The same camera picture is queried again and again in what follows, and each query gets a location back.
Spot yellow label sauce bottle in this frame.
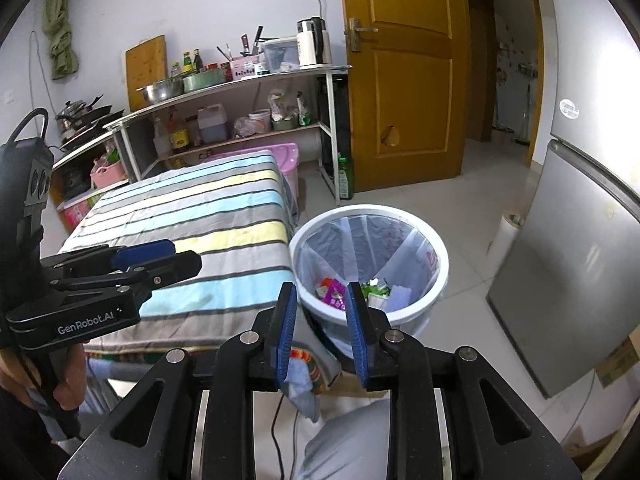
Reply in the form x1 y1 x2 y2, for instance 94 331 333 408
167 107 191 156

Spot green glass bottle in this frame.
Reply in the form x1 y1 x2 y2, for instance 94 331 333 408
336 156 355 201

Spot white round trash bin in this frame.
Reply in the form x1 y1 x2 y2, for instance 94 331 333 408
289 204 449 356

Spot person's left hand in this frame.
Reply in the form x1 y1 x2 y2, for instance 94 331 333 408
0 342 90 413

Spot plastic oil jug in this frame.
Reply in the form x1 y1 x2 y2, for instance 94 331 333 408
196 104 228 143

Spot metal door handle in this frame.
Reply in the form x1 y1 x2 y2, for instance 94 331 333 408
346 17 379 52

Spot black cable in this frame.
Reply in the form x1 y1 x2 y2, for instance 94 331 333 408
270 395 301 480

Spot steel pot with lid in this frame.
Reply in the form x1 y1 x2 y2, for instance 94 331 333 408
57 101 86 133

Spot white metal shelf rack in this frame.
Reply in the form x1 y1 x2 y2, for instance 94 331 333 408
102 65 351 206

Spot pink utensil holder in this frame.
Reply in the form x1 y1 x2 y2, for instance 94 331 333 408
229 56 261 79

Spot steel mixing bowl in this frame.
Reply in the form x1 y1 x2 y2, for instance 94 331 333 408
136 79 185 105

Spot cardboard box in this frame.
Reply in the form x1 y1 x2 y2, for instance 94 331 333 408
595 327 640 388

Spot person's grey trousers leg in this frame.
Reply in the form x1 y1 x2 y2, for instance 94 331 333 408
295 397 401 480

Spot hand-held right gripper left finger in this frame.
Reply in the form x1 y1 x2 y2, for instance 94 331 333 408
57 281 299 480

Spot striped cloth covered table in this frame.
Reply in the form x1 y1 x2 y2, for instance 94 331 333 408
57 149 296 356

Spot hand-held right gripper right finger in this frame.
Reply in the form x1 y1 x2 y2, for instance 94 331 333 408
345 281 583 480

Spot hanging green cloth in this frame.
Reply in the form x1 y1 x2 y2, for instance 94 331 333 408
42 0 81 81

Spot wooden door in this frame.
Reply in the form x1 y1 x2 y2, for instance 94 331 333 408
339 0 468 193

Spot purple foil packet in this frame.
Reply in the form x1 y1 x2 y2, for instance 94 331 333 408
316 278 347 308

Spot pink carton box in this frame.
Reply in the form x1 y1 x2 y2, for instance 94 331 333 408
60 195 106 233

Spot tall clear bottle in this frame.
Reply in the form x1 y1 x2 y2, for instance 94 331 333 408
152 116 171 158

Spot wooden cutting board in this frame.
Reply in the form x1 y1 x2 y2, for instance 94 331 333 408
124 35 167 113

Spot multicolour striped cloth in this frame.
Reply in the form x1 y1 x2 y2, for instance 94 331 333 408
287 345 341 396

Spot white electric kettle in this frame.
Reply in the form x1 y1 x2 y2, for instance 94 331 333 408
296 16 332 67

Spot clear plastic storage container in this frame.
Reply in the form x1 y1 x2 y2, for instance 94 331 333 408
261 37 301 73

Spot stack of black pans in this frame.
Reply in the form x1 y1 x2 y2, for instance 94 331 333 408
55 92 126 151

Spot white plastic bag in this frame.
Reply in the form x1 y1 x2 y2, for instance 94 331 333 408
267 91 301 121

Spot green basin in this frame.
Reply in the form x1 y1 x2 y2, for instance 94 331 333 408
182 69 226 93

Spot translucent white bin liner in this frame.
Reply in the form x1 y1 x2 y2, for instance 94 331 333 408
300 215 441 311

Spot grey refrigerator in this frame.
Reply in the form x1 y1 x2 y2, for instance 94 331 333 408
486 0 640 400

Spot pink woven basket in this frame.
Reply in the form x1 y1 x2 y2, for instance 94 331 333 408
90 160 127 190

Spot pink plastic bag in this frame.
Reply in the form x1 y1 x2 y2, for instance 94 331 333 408
232 116 258 140

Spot pink plastic stool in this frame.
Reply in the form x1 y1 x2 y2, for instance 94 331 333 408
202 142 301 221

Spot roll of plastic wrap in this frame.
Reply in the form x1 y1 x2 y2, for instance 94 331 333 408
487 212 525 266

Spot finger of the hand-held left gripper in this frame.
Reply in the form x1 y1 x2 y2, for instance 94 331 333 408
40 238 177 281
50 251 203 304

